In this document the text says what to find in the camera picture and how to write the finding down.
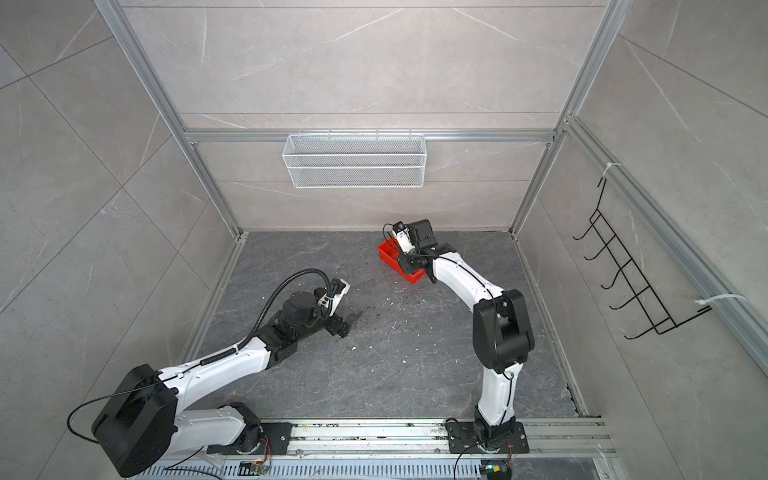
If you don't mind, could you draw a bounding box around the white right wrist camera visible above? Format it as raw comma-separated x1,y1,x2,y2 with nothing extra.
392,222,416,254

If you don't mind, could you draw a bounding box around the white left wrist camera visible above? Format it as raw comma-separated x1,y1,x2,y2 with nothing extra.
318,278,351,316

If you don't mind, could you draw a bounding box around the white cable tie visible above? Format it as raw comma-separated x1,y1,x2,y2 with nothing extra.
694,293,748,306

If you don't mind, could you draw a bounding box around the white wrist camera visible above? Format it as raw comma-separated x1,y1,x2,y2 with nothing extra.
318,278,351,316
392,222,416,254

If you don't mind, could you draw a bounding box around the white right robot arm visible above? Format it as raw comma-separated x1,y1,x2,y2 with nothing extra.
384,219,535,439

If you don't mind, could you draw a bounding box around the white wire mesh basket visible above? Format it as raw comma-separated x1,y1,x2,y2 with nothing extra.
282,133,428,189

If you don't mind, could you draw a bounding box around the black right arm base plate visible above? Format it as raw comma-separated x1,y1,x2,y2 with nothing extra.
443,418,530,454

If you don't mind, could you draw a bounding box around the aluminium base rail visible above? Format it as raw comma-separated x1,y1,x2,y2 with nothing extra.
219,418,626,479

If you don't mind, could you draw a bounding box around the black wire hook rack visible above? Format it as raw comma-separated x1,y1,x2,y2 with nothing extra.
572,178,713,341

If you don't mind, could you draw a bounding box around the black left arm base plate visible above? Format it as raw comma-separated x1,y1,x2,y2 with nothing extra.
206,422,293,456

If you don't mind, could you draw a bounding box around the red plastic bin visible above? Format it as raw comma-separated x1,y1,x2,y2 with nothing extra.
377,240,425,284

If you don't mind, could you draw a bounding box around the aluminium frame rail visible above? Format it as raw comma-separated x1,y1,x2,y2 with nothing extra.
96,1,767,371

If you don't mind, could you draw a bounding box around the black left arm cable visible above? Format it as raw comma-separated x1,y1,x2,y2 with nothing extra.
65,268,334,445

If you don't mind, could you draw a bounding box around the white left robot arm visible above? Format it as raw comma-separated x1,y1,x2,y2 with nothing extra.
91,281,350,478

